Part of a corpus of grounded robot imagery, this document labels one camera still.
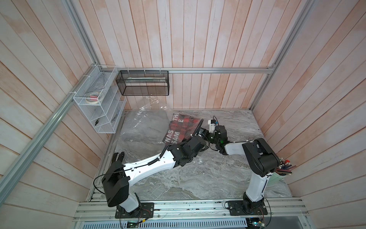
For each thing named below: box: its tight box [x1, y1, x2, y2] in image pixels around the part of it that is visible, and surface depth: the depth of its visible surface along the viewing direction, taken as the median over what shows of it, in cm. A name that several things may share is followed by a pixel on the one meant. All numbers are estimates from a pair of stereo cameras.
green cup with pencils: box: [267, 157, 298, 185], surface depth 72 cm
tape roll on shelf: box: [85, 92, 104, 105], surface depth 74 cm
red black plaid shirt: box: [162, 113, 202, 145], surface depth 97 cm
